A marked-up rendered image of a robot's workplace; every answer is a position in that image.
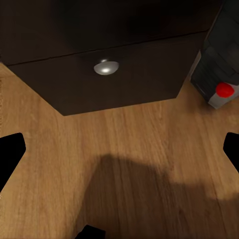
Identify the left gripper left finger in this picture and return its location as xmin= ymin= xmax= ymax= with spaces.
xmin=0 ymin=132 xmax=26 ymax=192

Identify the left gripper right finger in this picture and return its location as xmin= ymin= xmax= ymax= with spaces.
xmin=223 ymin=132 xmax=239 ymax=173

